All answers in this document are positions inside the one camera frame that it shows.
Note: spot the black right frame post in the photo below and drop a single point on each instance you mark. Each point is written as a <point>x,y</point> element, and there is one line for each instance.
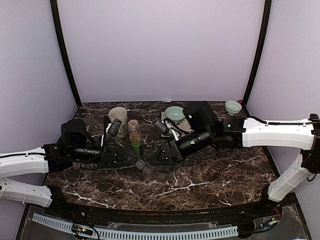
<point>258,52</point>

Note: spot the black left frame post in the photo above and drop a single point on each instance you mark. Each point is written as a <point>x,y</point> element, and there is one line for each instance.
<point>63,51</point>

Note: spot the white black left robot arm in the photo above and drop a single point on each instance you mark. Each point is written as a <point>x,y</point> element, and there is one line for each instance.
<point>75,146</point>

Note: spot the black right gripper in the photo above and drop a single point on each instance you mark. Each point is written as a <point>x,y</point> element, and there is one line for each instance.
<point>171,150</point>

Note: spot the clear pill bottle green label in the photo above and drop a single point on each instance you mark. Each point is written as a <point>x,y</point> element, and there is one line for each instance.
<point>135,137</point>

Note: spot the small white-green ceramic bowl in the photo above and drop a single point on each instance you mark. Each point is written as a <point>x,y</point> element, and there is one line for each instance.
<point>232,107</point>

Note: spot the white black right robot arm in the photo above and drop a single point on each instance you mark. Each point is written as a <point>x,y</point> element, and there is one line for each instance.
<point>246,132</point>

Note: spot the light green ceramic bowl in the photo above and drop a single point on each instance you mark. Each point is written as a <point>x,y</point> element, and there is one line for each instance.
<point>175,113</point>

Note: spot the white slotted cable duct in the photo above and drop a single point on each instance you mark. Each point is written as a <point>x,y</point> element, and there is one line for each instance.
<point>126,231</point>

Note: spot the square floral ceramic plate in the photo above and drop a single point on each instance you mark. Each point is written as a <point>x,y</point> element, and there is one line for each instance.
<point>182,127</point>

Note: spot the black frame post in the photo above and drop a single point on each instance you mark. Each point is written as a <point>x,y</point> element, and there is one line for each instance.
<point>258,52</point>
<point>63,51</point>

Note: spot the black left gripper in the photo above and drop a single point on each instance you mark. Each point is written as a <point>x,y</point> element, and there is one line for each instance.
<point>110,160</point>

